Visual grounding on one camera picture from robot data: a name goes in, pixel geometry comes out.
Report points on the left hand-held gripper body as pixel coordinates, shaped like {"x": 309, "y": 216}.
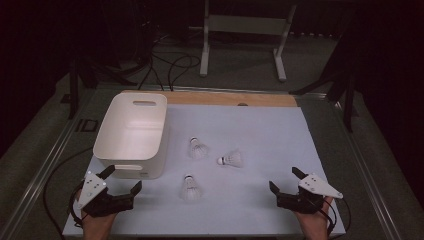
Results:
{"x": 100, "y": 203}

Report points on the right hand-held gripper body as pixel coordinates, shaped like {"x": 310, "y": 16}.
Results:
{"x": 300, "y": 201}

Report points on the white plastic bin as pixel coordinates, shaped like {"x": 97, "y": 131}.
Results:
{"x": 131, "y": 133}

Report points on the white shuttlecock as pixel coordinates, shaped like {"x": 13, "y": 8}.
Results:
{"x": 198, "y": 150}
{"x": 232, "y": 159}
{"x": 190, "y": 190}

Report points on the person's left hand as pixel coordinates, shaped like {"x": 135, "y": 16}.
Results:
{"x": 97, "y": 228}

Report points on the person's right hand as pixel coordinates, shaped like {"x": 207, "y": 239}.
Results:
{"x": 315, "y": 225}

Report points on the white table sheet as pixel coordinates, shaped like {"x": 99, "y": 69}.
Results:
{"x": 260, "y": 140}

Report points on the black floor plate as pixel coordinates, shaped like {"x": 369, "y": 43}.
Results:
{"x": 87, "y": 125}

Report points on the black tripod stand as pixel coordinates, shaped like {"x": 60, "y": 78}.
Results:
{"x": 73, "y": 90}
{"x": 348, "y": 106}

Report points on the white metal stand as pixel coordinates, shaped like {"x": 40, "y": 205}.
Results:
{"x": 246, "y": 24}

